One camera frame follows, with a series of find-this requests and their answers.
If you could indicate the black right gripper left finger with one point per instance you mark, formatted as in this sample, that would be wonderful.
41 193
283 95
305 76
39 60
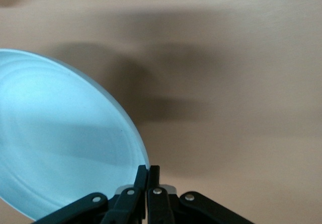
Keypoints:
125 204

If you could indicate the blue plate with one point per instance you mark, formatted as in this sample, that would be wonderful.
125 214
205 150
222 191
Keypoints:
63 120

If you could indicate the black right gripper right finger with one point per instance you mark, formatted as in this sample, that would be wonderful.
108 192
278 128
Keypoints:
158 206

